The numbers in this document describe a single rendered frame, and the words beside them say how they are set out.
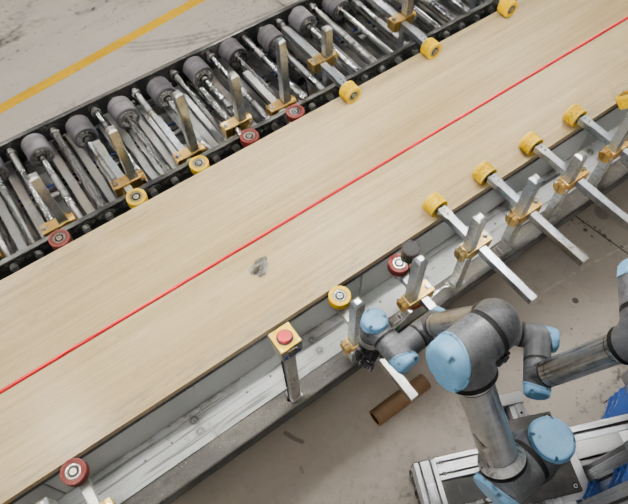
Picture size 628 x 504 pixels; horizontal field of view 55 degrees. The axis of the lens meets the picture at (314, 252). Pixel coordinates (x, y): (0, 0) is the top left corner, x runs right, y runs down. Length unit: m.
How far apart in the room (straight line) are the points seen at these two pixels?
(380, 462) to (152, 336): 1.24
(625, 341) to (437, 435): 1.50
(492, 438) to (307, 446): 1.49
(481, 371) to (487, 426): 0.17
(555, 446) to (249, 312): 1.05
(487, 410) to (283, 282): 0.97
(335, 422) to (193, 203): 1.21
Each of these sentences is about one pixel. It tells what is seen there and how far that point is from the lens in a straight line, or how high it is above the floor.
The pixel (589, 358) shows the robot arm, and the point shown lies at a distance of 1.65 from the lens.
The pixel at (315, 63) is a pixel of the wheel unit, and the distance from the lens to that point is 2.72.
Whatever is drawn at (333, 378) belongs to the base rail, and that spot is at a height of 0.70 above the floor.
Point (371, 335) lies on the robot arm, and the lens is 1.70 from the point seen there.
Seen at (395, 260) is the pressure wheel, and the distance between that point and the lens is 2.18.
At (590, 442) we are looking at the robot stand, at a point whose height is 0.95.
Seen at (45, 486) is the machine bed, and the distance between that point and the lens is 2.23.
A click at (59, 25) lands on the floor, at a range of 4.89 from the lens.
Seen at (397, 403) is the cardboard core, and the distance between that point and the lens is 2.84.
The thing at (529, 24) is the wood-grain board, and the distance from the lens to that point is 3.15.
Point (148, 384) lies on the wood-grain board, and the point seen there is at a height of 0.90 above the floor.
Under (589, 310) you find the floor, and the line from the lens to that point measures 3.34.
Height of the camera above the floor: 2.78
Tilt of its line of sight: 59 degrees down
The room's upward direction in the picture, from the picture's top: 3 degrees counter-clockwise
